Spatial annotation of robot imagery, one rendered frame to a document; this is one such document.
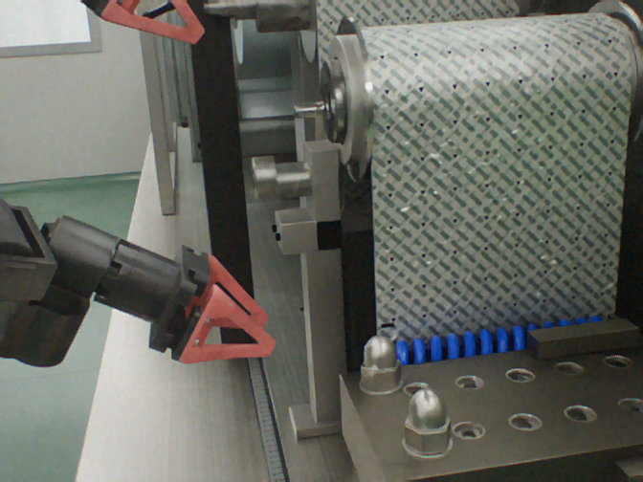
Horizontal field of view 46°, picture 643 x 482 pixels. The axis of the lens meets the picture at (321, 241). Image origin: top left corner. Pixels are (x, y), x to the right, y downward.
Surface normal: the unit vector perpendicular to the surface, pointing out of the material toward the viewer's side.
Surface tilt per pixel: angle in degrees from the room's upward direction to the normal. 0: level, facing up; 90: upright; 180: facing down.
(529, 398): 0
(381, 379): 90
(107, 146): 90
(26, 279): 113
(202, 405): 0
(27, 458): 0
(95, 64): 90
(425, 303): 90
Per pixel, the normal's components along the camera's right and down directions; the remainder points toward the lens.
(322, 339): 0.18, 0.29
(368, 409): -0.05, -0.95
